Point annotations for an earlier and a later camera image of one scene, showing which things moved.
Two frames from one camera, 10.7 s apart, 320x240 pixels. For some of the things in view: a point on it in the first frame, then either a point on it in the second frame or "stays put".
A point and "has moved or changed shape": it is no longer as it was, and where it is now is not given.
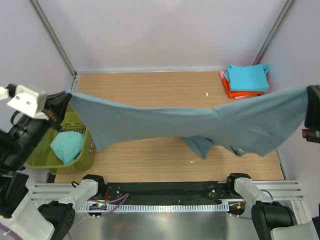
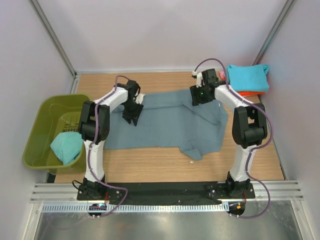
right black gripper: x=312 y=112 to x=196 y=99
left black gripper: x=55 y=106 to x=128 y=117
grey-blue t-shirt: x=260 y=127 has moved or changed shape
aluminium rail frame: x=277 y=191 stays put
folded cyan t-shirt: x=247 y=78 stays put
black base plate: x=169 y=193 stays put
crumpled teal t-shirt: x=68 y=145 stays put
